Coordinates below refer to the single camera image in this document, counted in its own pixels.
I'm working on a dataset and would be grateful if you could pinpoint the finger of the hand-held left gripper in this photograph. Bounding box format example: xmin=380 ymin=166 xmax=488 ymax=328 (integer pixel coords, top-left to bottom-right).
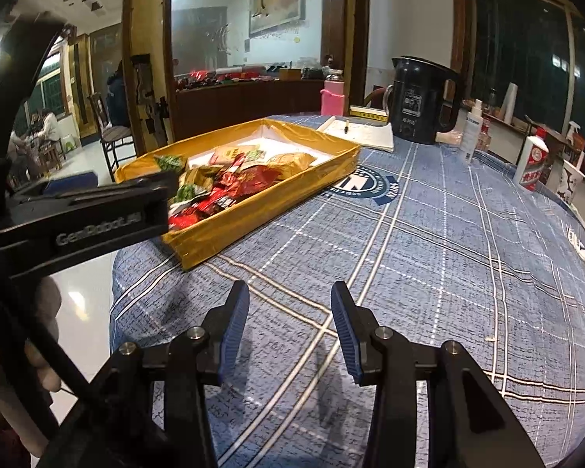
xmin=10 ymin=170 xmax=180 ymax=215

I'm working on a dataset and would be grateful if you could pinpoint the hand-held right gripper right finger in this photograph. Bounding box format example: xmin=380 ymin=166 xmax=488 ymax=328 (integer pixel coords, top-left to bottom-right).
xmin=330 ymin=280 xmax=547 ymax=468

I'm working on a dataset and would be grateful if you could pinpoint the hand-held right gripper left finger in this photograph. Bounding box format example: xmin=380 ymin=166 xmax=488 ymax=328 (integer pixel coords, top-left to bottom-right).
xmin=44 ymin=280 xmax=251 ymax=468

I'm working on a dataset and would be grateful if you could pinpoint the green candy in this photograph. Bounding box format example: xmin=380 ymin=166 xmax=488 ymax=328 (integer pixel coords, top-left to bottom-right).
xmin=153 ymin=153 xmax=186 ymax=174

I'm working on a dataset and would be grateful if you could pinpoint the long red-brown snack packet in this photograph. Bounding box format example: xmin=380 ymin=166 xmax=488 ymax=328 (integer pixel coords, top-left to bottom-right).
xmin=214 ymin=168 xmax=239 ymax=191

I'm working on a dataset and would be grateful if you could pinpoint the gold cardboard tray box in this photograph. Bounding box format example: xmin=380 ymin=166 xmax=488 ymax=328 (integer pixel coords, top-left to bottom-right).
xmin=114 ymin=118 xmax=362 ymax=270

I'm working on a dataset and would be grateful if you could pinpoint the dark red snack packet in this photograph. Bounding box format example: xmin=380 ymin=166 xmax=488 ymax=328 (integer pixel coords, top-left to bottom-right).
xmin=234 ymin=165 xmax=284 ymax=196

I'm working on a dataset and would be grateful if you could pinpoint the person's left forearm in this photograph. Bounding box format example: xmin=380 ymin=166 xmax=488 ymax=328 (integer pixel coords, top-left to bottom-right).
xmin=0 ymin=385 xmax=44 ymax=468

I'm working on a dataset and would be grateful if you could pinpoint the person's left hand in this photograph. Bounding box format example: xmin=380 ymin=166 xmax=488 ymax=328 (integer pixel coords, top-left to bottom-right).
xmin=0 ymin=277 xmax=62 ymax=393

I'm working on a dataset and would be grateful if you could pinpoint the slatted wooden chair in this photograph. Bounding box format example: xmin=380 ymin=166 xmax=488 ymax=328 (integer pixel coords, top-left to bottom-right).
xmin=87 ymin=92 xmax=137 ymax=181

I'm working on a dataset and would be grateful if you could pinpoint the blue plaid tablecloth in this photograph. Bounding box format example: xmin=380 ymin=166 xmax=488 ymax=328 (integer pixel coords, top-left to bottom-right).
xmin=108 ymin=113 xmax=585 ymax=468

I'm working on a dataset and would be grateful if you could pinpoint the dark wooden sideboard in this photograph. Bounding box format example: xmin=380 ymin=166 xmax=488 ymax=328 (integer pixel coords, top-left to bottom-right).
xmin=168 ymin=66 xmax=332 ymax=142

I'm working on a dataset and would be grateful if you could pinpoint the white notebook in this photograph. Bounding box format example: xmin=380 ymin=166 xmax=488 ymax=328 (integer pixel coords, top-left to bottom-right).
xmin=316 ymin=118 xmax=395 ymax=153

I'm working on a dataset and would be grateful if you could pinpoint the long yellow box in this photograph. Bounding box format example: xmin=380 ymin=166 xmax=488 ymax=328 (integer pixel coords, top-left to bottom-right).
xmin=349 ymin=106 xmax=388 ymax=121

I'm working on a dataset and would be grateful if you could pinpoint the pink water bottle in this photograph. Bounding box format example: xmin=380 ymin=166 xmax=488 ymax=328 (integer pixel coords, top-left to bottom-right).
xmin=320 ymin=69 xmax=346 ymax=117

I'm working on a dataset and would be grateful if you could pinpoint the white spray bottle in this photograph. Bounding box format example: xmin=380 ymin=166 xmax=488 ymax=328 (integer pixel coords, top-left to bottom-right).
xmin=462 ymin=99 xmax=483 ymax=164

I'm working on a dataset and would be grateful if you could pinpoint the round-back wooden chair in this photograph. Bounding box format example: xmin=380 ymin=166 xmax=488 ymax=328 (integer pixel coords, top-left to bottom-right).
xmin=363 ymin=85 xmax=395 ymax=108

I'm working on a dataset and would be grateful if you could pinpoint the black electric kettle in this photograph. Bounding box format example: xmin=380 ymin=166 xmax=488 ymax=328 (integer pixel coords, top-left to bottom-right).
xmin=383 ymin=56 xmax=464 ymax=145

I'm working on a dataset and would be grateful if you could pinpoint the white liquor bottle red label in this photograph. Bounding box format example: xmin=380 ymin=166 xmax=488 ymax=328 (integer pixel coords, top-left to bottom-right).
xmin=513 ymin=127 xmax=549 ymax=192

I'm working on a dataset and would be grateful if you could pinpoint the floral paper cup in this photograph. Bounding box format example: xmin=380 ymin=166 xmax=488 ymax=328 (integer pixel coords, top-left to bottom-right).
xmin=556 ymin=158 xmax=585 ymax=204

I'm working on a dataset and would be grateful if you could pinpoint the stack of white cups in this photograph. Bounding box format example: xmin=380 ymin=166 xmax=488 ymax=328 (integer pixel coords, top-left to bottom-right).
xmin=502 ymin=83 xmax=518 ymax=122

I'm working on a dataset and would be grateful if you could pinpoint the trigger spray bottle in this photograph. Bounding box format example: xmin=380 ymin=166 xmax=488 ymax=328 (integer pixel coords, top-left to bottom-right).
xmin=568 ymin=121 xmax=585 ymax=161

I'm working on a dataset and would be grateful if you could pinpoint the framed wall painting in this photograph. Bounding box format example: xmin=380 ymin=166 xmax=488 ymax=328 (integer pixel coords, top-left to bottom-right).
xmin=248 ymin=0 xmax=307 ymax=37

